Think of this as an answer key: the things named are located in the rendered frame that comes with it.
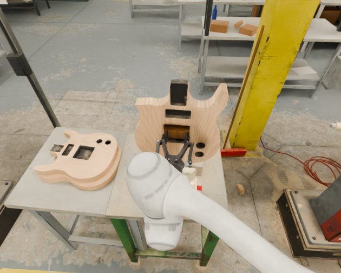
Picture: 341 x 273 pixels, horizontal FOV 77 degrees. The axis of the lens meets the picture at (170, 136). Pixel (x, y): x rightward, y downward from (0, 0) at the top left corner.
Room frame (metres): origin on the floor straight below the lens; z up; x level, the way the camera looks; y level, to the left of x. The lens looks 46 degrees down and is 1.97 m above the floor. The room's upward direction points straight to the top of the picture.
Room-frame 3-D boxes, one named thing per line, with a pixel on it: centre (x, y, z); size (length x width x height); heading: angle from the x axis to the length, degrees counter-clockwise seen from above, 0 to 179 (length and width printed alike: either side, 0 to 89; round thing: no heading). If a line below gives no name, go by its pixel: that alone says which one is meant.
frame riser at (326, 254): (0.73, -1.27, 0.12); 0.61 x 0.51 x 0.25; 177
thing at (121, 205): (0.72, 0.00, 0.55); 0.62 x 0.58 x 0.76; 87
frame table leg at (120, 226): (0.49, 0.29, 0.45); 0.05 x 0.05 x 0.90; 87
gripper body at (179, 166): (0.43, 0.00, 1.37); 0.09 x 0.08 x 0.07; 173
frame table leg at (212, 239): (0.46, -0.26, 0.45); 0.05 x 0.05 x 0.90; 87
